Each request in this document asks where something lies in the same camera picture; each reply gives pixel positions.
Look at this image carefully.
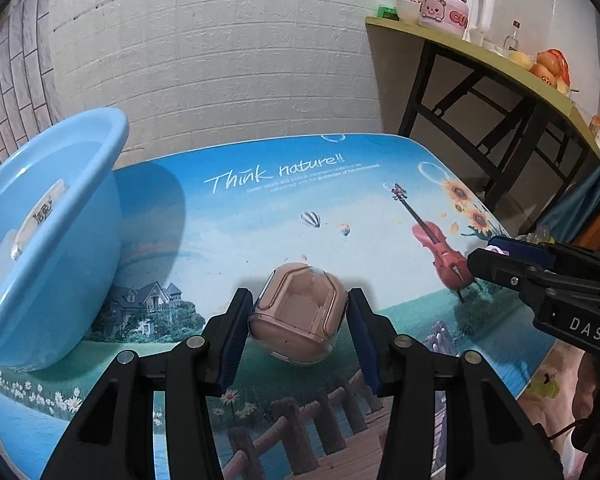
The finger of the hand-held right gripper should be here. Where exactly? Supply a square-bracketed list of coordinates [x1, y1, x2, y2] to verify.
[490, 235, 556, 268]
[467, 249, 551, 301]

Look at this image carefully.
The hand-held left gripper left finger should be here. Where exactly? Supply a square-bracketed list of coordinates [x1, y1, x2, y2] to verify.
[40, 287, 253, 480]

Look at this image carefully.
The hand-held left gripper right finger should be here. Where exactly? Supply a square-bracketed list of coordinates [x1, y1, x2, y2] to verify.
[347, 287, 566, 480]

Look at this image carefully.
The pink earbuds case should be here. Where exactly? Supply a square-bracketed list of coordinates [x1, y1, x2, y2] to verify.
[248, 263, 348, 367]

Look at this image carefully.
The light blue plastic basin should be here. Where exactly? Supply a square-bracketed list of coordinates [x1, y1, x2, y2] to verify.
[0, 107, 130, 372]

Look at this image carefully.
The blue curtain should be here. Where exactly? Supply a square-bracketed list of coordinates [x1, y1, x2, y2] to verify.
[540, 15, 600, 246]

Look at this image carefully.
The pink printed blanket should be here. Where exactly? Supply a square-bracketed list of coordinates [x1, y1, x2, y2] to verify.
[517, 340, 596, 480]

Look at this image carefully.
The bag of oranges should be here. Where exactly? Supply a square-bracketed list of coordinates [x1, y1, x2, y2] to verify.
[532, 49, 572, 93]

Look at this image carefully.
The clear glass bottle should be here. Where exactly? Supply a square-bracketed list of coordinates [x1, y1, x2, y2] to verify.
[502, 20, 522, 51]

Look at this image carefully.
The yellow-green folding side table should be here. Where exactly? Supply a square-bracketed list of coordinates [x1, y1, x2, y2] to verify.
[365, 16, 600, 221]

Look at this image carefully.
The white electric kettle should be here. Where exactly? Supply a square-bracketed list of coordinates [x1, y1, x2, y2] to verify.
[462, 0, 497, 46]

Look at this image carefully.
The pink cartoon jar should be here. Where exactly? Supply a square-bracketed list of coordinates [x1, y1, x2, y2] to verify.
[418, 0, 473, 38]

